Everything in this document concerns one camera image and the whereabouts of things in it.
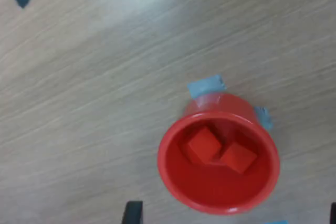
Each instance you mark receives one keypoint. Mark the red plastic cup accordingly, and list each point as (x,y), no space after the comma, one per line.
(210,190)

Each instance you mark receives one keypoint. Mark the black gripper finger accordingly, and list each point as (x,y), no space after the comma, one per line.
(333,214)
(132,213)

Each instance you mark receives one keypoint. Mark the red cube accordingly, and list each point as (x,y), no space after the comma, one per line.
(203,145)
(237,158)

